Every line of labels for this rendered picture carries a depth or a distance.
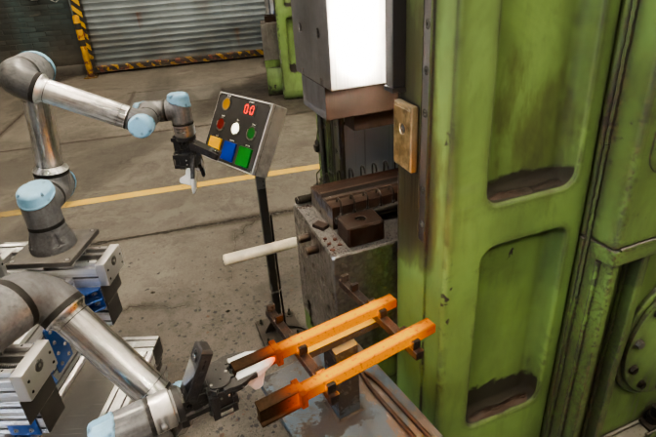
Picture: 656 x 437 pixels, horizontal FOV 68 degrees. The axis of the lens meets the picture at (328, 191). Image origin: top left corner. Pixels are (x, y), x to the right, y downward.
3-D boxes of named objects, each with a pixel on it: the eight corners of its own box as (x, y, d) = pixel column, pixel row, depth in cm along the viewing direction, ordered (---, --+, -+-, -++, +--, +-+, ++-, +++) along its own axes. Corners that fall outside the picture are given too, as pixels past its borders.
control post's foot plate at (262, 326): (264, 350, 235) (262, 336, 231) (253, 322, 253) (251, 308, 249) (307, 337, 241) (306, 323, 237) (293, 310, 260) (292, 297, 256)
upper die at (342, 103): (326, 121, 138) (324, 88, 134) (304, 103, 155) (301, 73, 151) (454, 99, 151) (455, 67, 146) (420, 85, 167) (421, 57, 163)
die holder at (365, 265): (340, 373, 159) (332, 258, 139) (303, 304, 191) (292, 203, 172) (484, 323, 176) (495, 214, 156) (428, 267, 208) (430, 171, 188)
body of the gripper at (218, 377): (229, 384, 107) (175, 410, 101) (224, 354, 103) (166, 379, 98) (243, 409, 101) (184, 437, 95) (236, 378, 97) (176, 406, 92)
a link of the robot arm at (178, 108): (165, 91, 172) (190, 89, 173) (172, 121, 177) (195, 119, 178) (161, 97, 165) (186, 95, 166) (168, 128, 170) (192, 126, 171)
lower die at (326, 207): (333, 229, 154) (331, 206, 150) (311, 203, 170) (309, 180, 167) (448, 201, 166) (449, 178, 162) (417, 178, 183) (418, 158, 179)
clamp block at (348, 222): (348, 249, 143) (348, 229, 140) (337, 235, 150) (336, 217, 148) (385, 239, 147) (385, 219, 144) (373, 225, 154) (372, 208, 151)
